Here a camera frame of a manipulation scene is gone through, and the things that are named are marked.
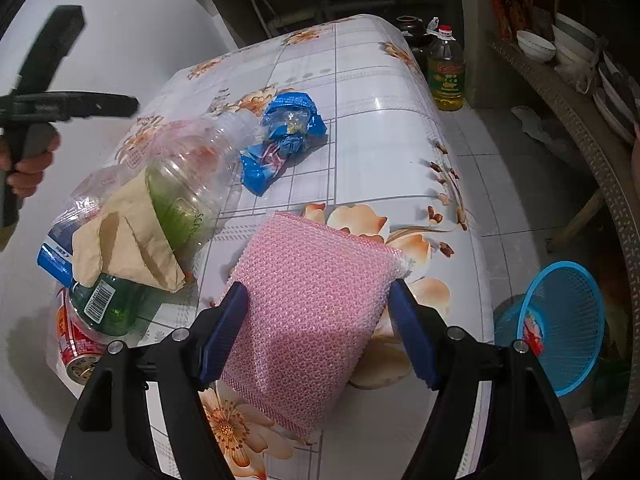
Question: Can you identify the blue crumpled plastic wrapper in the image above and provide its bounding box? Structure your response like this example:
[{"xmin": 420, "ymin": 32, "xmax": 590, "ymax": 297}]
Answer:
[{"xmin": 239, "ymin": 89, "xmax": 328, "ymax": 197}]

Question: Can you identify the brown paper bag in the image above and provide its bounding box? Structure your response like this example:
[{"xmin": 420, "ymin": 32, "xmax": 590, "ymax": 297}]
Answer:
[{"xmin": 72, "ymin": 167, "xmax": 188, "ymax": 293}]

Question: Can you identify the blue and white plastic packet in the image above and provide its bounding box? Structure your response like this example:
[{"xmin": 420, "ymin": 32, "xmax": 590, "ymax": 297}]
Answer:
[{"xmin": 36, "ymin": 167, "xmax": 148, "ymax": 288}]

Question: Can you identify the red printed box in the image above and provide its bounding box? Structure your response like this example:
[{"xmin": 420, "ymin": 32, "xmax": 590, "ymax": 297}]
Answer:
[{"xmin": 487, "ymin": 0, "xmax": 533, "ymax": 41}]

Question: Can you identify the white plastic bag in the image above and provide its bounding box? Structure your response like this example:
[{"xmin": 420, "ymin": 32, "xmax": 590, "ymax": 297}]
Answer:
[{"xmin": 511, "ymin": 105, "xmax": 556, "ymax": 142}]

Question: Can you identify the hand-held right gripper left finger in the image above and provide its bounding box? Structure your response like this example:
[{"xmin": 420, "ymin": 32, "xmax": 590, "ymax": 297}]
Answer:
[{"xmin": 54, "ymin": 281, "xmax": 250, "ymax": 480}]

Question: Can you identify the pink bubble wrap bag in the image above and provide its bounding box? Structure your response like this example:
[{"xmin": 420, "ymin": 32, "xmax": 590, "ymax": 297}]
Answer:
[{"xmin": 220, "ymin": 211, "xmax": 412, "ymax": 443}]

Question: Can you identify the red wrapper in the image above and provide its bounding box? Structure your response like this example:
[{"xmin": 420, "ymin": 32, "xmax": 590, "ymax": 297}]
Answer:
[{"xmin": 522, "ymin": 310, "xmax": 547, "ymax": 357}]

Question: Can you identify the white bowl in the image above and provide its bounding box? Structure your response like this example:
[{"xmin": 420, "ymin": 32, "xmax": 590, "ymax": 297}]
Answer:
[{"xmin": 516, "ymin": 30, "xmax": 557, "ymax": 64}]

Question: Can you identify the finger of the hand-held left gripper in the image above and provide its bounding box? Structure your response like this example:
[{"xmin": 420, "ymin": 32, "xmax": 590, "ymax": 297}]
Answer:
[
  {"xmin": 17, "ymin": 5, "xmax": 86, "ymax": 93},
  {"xmin": 20, "ymin": 92, "xmax": 140, "ymax": 122}
]

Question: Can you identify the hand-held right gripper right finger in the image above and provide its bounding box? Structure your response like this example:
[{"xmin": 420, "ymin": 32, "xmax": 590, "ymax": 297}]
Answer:
[{"xmin": 389, "ymin": 278, "xmax": 583, "ymax": 480}]

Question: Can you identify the yellow cooking oil bottle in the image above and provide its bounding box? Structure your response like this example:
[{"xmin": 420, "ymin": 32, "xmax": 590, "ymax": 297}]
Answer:
[{"xmin": 426, "ymin": 24, "xmax": 467, "ymax": 112}]

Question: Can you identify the floral tablecloth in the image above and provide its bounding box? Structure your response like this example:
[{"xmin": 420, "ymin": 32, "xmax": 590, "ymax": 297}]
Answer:
[{"xmin": 47, "ymin": 14, "xmax": 496, "ymax": 480}]

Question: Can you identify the blue mesh wastebasket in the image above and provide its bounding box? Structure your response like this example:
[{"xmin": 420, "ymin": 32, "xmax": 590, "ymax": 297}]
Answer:
[{"xmin": 492, "ymin": 261, "xmax": 606, "ymax": 397}]

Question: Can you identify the dark ceramic jar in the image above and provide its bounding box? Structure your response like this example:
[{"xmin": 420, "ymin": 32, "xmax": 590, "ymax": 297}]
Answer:
[{"xmin": 396, "ymin": 15, "xmax": 432, "ymax": 53}]

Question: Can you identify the dark green bottle barcode label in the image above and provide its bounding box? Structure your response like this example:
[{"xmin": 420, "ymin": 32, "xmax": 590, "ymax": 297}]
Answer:
[{"xmin": 67, "ymin": 271, "xmax": 153, "ymax": 337}]

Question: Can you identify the stack of white bowls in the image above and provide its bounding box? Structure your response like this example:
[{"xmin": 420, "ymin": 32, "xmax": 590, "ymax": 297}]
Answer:
[{"xmin": 552, "ymin": 12, "xmax": 601, "ymax": 66}]

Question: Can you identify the red drink can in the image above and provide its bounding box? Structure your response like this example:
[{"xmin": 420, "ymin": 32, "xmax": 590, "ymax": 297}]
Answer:
[{"xmin": 54, "ymin": 287, "xmax": 113, "ymax": 386}]

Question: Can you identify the person's left hand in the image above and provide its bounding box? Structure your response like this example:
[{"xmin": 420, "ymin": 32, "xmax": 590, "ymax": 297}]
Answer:
[{"xmin": 0, "ymin": 130, "xmax": 62, "ymax": 201}]

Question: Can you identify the woven rattan shelf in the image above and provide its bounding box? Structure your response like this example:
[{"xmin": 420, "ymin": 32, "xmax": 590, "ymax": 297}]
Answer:
[{"xmin": 487, "ymin": 37, "xmax": 640, "ymax": 361}]

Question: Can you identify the clear plastic bottle green label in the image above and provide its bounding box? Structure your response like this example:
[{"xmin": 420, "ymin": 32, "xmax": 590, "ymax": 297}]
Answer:
[{"xmin": 144, "ymin": 110, "xmax": 272, "ymax": 263}]

